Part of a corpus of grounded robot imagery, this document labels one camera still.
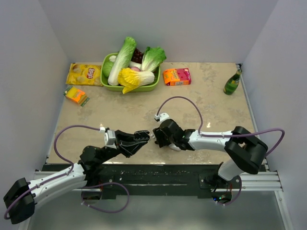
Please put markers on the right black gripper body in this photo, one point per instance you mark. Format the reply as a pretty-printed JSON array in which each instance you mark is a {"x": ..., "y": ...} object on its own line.
[{"x": 160, "y": 136}]

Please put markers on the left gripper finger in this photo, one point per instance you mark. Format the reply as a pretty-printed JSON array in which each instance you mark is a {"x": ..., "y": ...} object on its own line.
[
  {"x": 141, "y": 134},
  {"x": 134, "y": 146}
]

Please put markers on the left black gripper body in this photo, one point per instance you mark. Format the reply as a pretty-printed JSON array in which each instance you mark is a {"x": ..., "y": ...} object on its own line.
[{"x": 123, "y": 149}]

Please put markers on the black earbud charging case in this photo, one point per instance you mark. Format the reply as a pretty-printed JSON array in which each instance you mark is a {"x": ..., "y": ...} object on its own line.
[{"x": 142, "y": 136}]

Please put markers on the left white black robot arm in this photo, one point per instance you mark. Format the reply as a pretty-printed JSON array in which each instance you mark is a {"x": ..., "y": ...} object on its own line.
[{"x": 24, "y": 196}]

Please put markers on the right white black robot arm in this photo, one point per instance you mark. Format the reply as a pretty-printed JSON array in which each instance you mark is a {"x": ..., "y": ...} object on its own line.
[{"x": 246, "y": 151}]

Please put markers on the yellow napa cabbage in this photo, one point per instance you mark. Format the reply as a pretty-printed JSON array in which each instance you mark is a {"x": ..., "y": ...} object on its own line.
[{"x": 131, "y": 80}]

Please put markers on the orange pink snack box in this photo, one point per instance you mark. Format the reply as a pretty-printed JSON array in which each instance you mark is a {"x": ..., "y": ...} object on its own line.
[{"x": 176, "y": 77}]

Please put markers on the pink onion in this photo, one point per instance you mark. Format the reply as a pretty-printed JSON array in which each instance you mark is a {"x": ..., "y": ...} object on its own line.
[{"x": 135, "y": 69}]

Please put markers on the orange yellow sponge pack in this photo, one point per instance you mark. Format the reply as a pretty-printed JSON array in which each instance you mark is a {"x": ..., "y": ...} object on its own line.
[{"x": 76, "y": 95}]

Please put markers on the round green cabbage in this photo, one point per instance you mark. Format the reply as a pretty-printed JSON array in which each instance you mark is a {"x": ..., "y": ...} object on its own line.
[{"x": 107, "y": 67}]

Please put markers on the green leaf lettuce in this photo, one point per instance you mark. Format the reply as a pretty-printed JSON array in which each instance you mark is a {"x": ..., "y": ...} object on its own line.
[{"x": 152, "y": 58}]

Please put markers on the green napa cabbage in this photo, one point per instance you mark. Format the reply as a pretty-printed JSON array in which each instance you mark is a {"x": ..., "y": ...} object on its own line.
[{"x": 122, "y": 60}]

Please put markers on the dark red grapes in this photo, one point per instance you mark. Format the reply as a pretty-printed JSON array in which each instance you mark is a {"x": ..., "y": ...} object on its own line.
[{"x": 137, "y": 56}]

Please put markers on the white radish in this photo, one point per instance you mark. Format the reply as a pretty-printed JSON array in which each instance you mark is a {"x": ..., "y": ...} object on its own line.
[{"x": 131, "y": 64}]

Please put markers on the green plastic basin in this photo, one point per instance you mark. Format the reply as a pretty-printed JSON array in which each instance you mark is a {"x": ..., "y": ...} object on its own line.
[{"x": 118, "y": 88}]

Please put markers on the yellow Lays chips bag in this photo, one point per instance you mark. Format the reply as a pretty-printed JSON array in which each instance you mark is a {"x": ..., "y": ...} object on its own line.
[{"x": 84, "y": 74}]

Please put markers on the green glass bottle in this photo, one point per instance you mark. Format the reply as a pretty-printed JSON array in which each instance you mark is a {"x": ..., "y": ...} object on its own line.
[{"x": 232, "y": 84}]

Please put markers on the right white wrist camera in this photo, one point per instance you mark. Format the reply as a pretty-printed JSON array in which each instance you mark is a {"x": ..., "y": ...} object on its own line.
[{"x": 161, "y": 117}]

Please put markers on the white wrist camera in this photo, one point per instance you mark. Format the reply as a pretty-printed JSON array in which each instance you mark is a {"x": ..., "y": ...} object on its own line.
[
  {"x": 109, "y": 137},
  {"x": 161, "y": 117}
]

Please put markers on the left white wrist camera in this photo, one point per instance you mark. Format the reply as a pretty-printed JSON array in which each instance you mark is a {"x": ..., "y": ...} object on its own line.
[{"x": 109, "y": 137}]

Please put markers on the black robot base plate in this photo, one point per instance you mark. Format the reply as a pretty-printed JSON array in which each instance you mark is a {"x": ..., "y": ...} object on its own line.
[{"x": 156, "y": 180}]

